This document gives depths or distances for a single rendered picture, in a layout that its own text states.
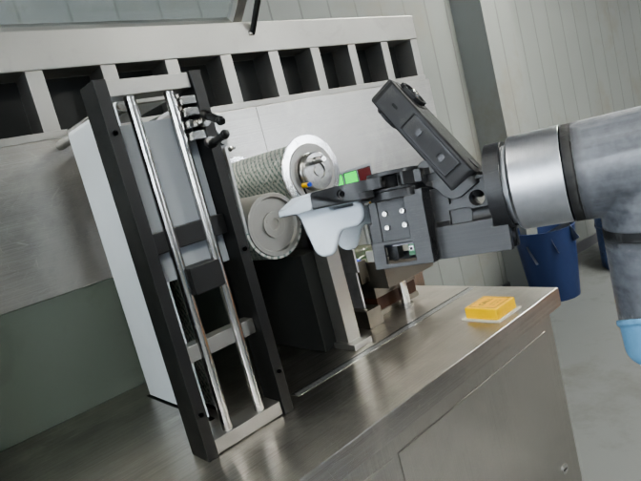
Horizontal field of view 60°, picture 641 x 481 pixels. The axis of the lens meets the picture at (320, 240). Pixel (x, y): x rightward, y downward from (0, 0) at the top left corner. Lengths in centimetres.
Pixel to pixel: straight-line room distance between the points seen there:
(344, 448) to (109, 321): 64
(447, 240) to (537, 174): 9
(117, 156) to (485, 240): 49
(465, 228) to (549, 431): 87
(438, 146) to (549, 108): 438
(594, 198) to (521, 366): 77
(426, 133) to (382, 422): 48
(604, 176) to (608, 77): 529
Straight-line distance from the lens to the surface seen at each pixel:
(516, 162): 44
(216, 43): 147
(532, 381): 121
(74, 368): 124
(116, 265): 111
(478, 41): 399
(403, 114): 48
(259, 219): 103
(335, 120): 164
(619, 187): 43
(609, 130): 44
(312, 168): 108
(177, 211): 83
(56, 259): 121
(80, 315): 123
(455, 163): 46
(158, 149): 84
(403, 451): 92
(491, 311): 109
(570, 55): 524
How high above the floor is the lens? 128
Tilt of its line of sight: 8 degrees down
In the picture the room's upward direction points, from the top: 14 degrees counter-clockwise
